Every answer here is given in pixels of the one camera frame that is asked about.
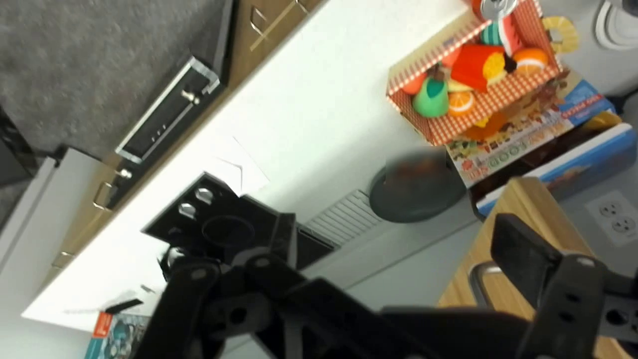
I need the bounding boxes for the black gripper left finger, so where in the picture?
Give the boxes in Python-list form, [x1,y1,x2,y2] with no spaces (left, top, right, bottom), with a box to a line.
[269,213,297,267]

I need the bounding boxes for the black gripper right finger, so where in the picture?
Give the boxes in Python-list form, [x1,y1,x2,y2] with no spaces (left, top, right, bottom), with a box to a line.
[490,213,562,307]

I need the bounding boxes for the red checkered basket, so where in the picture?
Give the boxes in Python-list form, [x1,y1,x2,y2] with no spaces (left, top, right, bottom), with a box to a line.
[386,0,562,146]

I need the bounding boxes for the wooden lower cabinet doors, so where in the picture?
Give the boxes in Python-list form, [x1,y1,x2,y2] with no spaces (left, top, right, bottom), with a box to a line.
[48,0,323,279]

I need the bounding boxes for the dark grey round tray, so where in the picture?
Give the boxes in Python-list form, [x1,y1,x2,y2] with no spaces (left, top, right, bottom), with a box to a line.
[369,152,466,223]

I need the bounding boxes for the play food toy box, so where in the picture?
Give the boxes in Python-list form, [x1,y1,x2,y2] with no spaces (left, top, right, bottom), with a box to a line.
[444,72,620,217]

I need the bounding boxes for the green toy pear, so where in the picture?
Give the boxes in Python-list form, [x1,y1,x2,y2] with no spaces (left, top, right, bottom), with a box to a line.
[412,78,448,118]

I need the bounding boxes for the orange toy fruit slice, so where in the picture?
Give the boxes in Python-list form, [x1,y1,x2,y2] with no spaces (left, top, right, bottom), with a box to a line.
[514,48,548,76]

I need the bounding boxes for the orange soda can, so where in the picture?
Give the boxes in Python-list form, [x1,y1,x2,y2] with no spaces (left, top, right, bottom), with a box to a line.
[468,0,518,20]

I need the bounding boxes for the white wall outlet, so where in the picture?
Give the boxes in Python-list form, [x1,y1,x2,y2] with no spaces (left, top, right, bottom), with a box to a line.
[586,189,638,247]

